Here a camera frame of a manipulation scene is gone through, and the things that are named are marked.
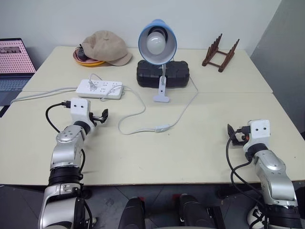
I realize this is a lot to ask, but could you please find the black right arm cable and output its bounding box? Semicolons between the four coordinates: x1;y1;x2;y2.
226;133;271;217

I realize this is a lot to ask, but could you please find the small dark object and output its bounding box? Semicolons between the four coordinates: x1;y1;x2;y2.
75;47;88;62

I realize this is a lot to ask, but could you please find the white shoe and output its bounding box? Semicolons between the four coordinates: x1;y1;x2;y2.
246;205;269;227

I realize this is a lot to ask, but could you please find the black table foot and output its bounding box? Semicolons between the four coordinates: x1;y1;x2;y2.
215;185;233;199

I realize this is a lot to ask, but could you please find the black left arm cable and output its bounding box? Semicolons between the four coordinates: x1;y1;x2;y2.
45;101;72;134

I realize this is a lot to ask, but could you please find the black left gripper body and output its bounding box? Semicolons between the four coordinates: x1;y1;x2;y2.
89;111;103;126

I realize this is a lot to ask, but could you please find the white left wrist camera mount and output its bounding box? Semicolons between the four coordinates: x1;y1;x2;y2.
70;97;95;127

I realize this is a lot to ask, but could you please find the beige cap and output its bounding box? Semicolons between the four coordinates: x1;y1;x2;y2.
81;30;133;67

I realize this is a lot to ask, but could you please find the white power strip cable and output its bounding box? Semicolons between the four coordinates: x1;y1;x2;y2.
10;86;81;104

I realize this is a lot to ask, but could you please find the yellow plate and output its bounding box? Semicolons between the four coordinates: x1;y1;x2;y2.
75;59;106;67

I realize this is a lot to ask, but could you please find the white lamp cord with switch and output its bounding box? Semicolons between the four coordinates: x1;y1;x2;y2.
88;61;199;135

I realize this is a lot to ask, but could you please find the brown wooden rack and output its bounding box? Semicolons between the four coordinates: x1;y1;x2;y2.
202;33;240;73

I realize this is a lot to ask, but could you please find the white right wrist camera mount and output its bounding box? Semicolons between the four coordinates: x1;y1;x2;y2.
243;119;271;146

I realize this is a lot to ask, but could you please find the white power strip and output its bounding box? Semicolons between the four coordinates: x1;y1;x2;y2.
75;79;126;100

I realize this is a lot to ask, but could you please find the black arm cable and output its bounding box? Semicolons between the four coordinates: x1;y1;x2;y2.
45;101;72;134
226;133;271;217

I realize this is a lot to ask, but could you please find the black plastic case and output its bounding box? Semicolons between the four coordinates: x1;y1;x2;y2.
136;60;191;89

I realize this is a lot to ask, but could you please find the laptop with pink screen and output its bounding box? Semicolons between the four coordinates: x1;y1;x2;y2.
0;38;38;118

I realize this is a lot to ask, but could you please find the dark rounded shape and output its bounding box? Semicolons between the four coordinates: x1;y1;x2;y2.
118;196;146;229
172;193;226;229

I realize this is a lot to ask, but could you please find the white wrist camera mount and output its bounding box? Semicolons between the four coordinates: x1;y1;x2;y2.
243;119;271;146
70;97;95;127

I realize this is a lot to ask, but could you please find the white light bulb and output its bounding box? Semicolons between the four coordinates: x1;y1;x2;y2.
146;32;167;55

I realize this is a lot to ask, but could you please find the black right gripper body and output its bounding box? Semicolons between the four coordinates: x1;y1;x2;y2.
235;125;250;144

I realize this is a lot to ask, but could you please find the blue clip desk lamp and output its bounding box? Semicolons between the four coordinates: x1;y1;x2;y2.
138;19;178;104

